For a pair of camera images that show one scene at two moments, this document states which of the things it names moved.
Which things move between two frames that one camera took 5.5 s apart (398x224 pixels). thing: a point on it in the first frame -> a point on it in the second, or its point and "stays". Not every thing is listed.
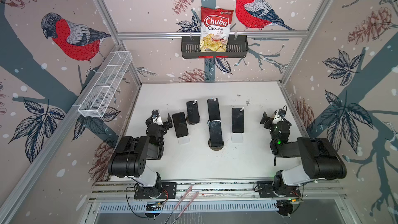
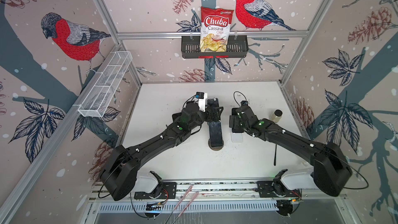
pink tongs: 182,199 stays
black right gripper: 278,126 -> 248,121
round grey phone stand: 215,148 stays
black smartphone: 215,133 stays
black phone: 238,120 stays
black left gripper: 165,126 -> 215,117
